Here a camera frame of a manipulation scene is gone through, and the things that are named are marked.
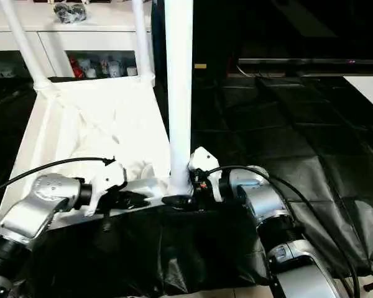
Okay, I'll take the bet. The white plastic table top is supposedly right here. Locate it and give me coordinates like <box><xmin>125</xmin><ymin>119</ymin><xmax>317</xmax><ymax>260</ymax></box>
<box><xmin>0</xmin><ymin>76</ymin><xmax>196</xmax><ymax>233</ymax></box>

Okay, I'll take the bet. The black mat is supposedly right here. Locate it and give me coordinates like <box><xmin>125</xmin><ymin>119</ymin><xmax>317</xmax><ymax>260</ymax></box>
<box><xmin>0</xmin><ymin>73</ymin><xmax>373</xmax><ymax>296</ymax></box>

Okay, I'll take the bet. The white patterned jar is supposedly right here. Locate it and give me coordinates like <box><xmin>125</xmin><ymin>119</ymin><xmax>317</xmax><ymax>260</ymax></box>
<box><xmin>108</xmin><ymin>60</ymin><xmax>122</xmax><ymax>78</ymax></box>

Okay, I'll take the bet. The red bottle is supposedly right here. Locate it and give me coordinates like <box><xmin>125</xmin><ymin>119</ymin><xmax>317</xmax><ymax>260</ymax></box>
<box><xmin>70</xmin><ymin>55</ymin><xmax>84</xmax><ymax>78</ymax></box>

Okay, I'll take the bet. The white cabinet with glass doors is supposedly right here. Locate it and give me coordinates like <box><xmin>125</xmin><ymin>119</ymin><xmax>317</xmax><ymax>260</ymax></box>
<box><xmin>0</xmin><ymin>0</ymin><xmax>154</xmax><ymax>79</ymax></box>

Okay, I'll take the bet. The black bar with red light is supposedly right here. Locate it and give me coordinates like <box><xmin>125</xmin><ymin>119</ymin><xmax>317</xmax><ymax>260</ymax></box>
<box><xmin>237</xmin><ymin>57</ymin><xmax>373</xmax><ymax>78</ymax></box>

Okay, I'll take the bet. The flat white board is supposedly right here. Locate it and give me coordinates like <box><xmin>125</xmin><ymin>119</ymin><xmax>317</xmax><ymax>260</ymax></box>
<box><xmin>343</xmin><ymin>76</ymin><xmax>373</xmax><ymax>115</ymax></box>

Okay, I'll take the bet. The dark object on cabinet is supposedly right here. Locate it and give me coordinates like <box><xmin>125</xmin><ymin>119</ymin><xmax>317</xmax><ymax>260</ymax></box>
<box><xmin>53</xmin><ymin>2</ymin><xmax>88</xmax><ymax>25</ymax></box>

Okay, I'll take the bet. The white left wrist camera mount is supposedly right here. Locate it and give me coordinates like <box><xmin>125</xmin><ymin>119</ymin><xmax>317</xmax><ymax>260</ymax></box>
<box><xmin>85</xmin><ymin>158</ymin><xmax>129</xmax><ymax>217</ymax></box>

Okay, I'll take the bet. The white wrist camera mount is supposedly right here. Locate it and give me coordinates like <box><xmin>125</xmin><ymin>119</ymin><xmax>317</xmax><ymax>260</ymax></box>
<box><xmin>85</xmin><ymin>158</ymin><xmax>129</xmax><ymax>217</ymax></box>
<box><xmin>188</xmin><ymin>147</ymin><xmax>224</xmax><ymax>203</ymax></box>

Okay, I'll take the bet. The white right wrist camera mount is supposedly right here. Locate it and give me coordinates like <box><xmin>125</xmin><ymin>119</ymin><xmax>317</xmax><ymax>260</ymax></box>
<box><xmin>188</xmin><ymin>147</ymin><xmax>224</xmax><ymax>203</ymax></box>

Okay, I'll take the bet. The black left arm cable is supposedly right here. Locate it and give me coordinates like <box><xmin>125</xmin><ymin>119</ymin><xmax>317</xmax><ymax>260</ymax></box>
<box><xmin>0</xmin><ymin>156</ymin><xmax>117</xmax><ymax>200</ymax></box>

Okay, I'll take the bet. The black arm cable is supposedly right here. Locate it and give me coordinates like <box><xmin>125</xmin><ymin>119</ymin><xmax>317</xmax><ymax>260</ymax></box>
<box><xmin>195</xmin><ymin>164</ymin><xmax>362</xmax><ymax>298</ymax></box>
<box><xmin>0</xmin><ymin>156</ymin><xmax>117</xmax><ymax>200</ymax></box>

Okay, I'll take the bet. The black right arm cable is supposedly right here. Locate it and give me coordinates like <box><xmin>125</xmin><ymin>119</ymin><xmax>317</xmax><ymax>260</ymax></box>
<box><xmin>195</xmin><ymin>164</ymin><xmax>362</xmax><ymax>298</ymax></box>

